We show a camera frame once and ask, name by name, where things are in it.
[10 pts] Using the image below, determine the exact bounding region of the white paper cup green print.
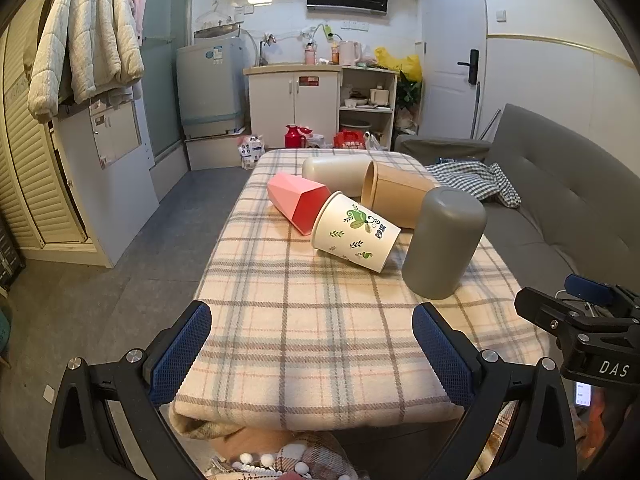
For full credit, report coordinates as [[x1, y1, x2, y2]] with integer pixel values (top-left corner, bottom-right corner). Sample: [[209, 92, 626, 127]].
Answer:
[[311, 190, 402, 274]]

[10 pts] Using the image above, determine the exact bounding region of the louvered closet door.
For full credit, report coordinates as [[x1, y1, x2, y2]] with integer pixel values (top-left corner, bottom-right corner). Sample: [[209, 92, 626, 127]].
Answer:
[[0, 25, 96, 251]]

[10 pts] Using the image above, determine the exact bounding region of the white electric kettle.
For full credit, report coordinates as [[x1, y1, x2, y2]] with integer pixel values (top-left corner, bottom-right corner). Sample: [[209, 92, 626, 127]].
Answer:
[[339, 40, 363, 67]]

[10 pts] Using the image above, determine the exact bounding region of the dark grey cup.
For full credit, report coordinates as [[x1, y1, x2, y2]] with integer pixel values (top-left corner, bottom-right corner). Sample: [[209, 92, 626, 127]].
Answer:
[[401, 186, 488, 300]]

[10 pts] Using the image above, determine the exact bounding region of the glass shower door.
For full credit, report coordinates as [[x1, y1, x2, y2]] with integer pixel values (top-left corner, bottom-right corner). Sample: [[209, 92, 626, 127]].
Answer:
[[140, 0, 193, 161]]

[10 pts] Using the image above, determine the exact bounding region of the beige cup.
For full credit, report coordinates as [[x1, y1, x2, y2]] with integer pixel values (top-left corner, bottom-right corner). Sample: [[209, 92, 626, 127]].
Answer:
[[302, 154, 373, 197]]

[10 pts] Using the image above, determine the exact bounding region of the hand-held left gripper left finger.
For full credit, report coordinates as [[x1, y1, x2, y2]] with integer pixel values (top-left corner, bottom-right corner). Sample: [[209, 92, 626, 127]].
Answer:
[[45, 300, 213, 480]]

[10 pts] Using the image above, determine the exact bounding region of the white panel board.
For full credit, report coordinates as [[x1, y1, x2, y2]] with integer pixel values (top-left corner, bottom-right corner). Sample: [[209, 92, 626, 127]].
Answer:
[[55, 100, 161, 268]]

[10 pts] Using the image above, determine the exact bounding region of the pink hanging cloth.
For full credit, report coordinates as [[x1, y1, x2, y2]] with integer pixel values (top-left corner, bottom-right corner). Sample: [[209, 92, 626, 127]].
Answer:
[[127, 0, 147, 43]]

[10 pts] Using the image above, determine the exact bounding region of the plaid cloth with white beads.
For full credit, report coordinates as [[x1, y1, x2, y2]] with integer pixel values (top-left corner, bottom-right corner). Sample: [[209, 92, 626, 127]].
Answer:
[[207, 430, 363, 480]]

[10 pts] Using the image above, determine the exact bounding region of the washing machine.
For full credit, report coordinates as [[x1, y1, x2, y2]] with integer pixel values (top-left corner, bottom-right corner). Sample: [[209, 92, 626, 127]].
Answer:
[[176, 35, 247, 140]]

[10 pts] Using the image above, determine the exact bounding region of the pink faceted cup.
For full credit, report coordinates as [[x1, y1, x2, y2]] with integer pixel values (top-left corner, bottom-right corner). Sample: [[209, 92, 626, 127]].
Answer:
[[267, 172, 332, 237]]

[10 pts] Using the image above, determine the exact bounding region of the tan cup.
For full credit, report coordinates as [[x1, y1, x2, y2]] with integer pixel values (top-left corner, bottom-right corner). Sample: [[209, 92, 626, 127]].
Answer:
[[361, 160, 441, 230]]

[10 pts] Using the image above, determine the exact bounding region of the white door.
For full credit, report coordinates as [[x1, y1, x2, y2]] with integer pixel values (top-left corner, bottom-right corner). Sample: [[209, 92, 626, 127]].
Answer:
[[421, 0, 488, 138]]

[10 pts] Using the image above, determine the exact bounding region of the yellow plastic bag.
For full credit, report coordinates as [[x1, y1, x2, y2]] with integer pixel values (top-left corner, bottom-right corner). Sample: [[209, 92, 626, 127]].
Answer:
[[375, 47, 423, 83]]

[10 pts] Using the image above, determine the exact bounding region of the checkered cloth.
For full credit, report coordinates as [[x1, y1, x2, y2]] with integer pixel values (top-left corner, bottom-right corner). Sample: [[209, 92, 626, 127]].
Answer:
[[430, 160, 522, 209]]

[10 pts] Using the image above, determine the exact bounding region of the red bag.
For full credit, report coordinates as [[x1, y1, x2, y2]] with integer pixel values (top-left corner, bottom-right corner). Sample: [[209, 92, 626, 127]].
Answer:
[[334, 129, 368, 150]]

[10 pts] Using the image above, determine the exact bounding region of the green plant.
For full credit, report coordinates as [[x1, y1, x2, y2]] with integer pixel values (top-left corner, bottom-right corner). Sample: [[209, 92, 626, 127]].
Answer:
[[397, 71, 423, 111]]

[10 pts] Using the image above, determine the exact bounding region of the white kitchen cabinet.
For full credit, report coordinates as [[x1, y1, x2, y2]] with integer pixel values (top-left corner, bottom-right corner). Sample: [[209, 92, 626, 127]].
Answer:
[[243, 63, 399, 151]]

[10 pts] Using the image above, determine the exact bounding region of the wire clothes hanger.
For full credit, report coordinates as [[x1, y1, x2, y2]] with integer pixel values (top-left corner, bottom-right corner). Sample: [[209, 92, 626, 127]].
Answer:
[[195, 1, 236, 31]]

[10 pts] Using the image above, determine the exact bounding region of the plaid blanket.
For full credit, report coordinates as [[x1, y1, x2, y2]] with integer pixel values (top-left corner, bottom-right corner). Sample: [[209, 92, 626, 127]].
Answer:
[[167, 149, 556, 433]]

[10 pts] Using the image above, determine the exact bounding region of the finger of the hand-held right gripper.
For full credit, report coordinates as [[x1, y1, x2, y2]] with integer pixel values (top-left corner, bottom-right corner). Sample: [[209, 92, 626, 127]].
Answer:
[[564, 274, 640, 317], [514, 286, 612, 335]]

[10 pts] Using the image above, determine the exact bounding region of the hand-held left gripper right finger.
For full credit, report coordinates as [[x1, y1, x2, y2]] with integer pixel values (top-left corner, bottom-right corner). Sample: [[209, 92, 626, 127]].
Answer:
[[411, 302, 581, 480]]

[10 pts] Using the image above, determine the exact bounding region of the white puffer jacket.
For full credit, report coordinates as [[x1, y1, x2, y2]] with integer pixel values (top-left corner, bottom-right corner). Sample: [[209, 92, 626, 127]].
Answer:
[[27, 0, 146, 122]]

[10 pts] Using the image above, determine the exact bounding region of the black door handle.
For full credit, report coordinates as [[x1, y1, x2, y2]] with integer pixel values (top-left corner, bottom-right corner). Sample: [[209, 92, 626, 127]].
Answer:
[[457, 49, 479, 83]]

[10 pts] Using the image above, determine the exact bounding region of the grey sofa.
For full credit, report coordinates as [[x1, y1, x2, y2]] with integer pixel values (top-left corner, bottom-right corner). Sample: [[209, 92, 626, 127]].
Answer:
[[395, 103, 640, 321]]

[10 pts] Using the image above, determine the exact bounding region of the white printed package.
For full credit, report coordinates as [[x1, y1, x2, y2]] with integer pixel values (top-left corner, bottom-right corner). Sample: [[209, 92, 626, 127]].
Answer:
[[236, 134, 265, 170]]

